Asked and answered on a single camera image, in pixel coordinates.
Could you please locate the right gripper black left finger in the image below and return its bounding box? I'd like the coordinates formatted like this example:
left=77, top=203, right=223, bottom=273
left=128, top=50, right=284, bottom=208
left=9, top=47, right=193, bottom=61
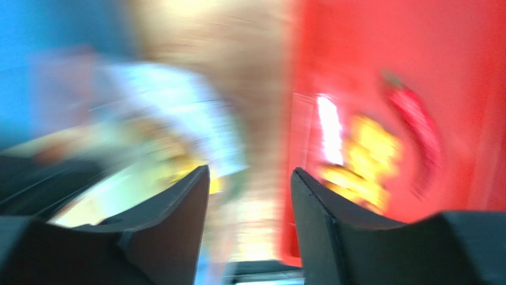
left=1, top=166, right=210, bottom=284

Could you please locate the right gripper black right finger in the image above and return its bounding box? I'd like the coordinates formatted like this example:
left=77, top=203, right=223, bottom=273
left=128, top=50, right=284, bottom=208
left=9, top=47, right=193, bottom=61
left=290, top=168, right=505, bottom=284

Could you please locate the yellow fake bell pepper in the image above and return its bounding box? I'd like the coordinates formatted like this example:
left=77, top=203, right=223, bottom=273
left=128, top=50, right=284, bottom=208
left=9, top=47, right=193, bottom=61
left=317, top=115, right=402, bottom=215

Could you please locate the clear zip top bag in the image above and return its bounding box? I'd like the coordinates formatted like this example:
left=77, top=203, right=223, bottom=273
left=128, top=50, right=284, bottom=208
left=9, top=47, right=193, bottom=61
left=31, top=59, right=250, bottom=228

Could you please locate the red fake chili pepper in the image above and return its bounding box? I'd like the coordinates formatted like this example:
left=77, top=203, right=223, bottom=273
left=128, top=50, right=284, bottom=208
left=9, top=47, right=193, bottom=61
left=381, top=70, right=444, bottom=200

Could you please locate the striped blue beige pillow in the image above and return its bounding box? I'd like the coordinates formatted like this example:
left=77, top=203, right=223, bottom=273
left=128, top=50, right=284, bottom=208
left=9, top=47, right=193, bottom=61
left=1, top=1, right=140, bottom=148

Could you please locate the red plastic tray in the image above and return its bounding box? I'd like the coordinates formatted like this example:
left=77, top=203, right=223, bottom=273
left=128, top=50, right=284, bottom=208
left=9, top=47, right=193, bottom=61
left=277, top=1, right=505, bottom=267

